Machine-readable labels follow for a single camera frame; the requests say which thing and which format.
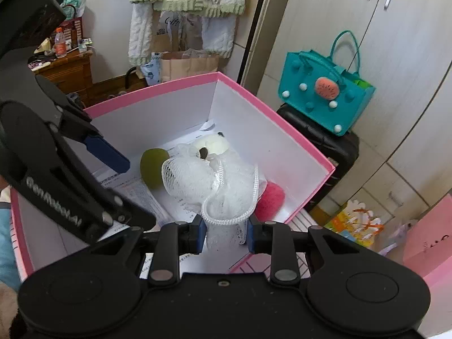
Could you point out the teal felt handbag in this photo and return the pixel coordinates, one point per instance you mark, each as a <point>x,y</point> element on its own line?
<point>307,88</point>

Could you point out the printed white paper sheet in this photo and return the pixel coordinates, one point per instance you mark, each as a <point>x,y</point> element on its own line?
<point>141,190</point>

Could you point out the red round sponge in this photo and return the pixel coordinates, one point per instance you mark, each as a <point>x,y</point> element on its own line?
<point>272,197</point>

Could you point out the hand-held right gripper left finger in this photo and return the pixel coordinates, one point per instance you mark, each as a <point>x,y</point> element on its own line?
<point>200,235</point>

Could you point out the white plush sheep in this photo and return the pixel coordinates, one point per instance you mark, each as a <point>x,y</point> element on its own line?
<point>215,144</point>

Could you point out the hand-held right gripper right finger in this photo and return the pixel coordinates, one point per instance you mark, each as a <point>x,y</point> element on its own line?
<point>250,235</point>

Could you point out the brown paper bag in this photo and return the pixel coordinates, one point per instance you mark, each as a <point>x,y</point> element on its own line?
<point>187,65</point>

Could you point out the green round sponge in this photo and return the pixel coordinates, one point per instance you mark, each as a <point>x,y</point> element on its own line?
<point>152,167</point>

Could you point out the blue white plastic bag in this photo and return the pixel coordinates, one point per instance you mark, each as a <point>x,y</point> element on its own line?
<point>152,70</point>

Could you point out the pink paper bag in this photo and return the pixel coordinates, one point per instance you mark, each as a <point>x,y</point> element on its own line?
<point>430,247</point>

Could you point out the dark red gift bag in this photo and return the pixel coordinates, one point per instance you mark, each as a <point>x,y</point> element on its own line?
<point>76,30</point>

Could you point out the colourful yellow bag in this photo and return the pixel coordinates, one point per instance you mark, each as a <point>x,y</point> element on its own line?
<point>356,226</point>

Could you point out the black suitcase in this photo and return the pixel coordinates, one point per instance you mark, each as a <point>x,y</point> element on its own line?
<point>328,155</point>

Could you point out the white mesh bath pouf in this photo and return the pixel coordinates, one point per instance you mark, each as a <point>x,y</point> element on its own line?
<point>226,190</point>

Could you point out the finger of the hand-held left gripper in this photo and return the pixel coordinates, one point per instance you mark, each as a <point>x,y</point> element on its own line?
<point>134,215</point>
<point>109,157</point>

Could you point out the pink cardboard box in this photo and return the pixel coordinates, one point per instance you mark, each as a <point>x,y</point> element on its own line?
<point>268,130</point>

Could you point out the orange drink bottle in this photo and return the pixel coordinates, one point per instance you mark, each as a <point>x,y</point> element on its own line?
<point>60,46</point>

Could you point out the beige wardrobe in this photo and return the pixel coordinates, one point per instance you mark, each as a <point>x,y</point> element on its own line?
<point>406,77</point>

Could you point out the black framed tall panel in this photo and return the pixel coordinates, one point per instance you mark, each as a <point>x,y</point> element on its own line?
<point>247,35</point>

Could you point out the wooden nightstand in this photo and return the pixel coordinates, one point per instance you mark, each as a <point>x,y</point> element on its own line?
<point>70,70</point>

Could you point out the light blue cloth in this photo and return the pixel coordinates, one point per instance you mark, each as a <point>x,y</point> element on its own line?
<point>6,240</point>

